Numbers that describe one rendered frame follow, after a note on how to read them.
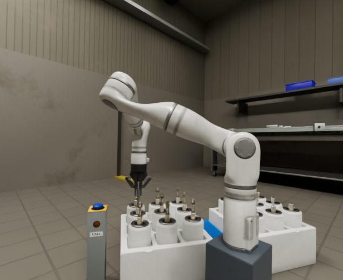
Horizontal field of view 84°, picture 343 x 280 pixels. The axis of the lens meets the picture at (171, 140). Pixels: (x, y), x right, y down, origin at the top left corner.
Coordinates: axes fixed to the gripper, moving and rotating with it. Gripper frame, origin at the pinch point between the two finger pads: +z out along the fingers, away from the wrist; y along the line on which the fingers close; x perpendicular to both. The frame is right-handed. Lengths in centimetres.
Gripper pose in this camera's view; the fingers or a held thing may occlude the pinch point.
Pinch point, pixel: (138, 192)
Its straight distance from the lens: 96.2
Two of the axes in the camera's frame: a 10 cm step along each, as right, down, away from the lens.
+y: 10.0, 0.2, 0.4
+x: -0.4, 0.1, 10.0
